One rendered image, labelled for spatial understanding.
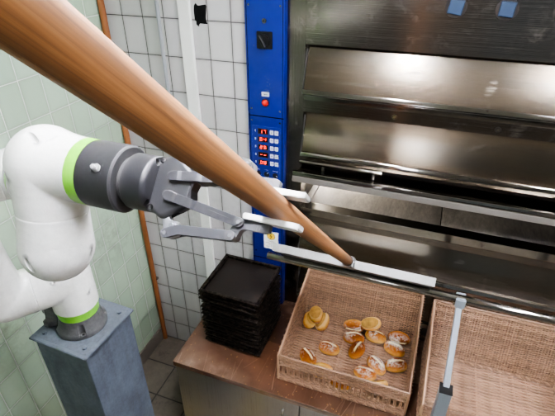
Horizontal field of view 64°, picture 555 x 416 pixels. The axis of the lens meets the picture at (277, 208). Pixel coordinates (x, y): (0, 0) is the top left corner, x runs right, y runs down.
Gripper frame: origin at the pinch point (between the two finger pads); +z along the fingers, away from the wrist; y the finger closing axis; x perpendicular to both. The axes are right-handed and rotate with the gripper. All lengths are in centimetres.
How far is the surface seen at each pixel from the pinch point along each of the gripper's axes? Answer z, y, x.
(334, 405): 2, 57, -144
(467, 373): 54, 34, -169
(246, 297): -43, 23, -136
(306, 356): -15, 43, -152
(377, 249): 6, -10, -154
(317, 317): -15, 26, -164
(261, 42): -47, -71, -92
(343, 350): -1, 38, -165
